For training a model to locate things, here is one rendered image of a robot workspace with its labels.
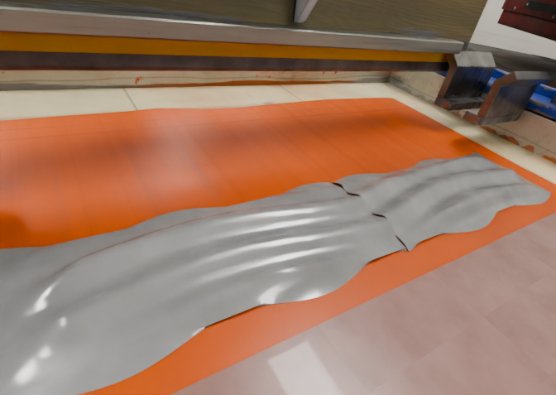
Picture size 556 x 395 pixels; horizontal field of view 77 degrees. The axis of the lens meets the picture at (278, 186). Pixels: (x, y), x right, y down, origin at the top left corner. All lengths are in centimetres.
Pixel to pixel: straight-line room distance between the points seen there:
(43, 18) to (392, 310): 20
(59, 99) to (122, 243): 18
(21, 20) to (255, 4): 12
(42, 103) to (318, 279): 24
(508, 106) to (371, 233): 24
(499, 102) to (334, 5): 19
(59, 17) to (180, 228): 11
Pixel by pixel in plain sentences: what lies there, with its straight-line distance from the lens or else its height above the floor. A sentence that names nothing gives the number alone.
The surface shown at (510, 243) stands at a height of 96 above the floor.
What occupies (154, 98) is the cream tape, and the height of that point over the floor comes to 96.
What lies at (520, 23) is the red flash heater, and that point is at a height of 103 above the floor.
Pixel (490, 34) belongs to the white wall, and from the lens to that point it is 245.
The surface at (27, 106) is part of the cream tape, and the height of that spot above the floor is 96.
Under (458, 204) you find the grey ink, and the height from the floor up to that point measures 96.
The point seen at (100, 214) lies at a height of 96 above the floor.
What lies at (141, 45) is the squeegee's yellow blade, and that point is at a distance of 23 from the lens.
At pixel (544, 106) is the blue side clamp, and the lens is 44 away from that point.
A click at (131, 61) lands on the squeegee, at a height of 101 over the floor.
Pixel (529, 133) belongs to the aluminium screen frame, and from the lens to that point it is 44.
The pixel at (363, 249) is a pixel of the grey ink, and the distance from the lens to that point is 19.
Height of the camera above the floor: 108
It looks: 33 degrees down
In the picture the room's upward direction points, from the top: 12 degrees clockwise
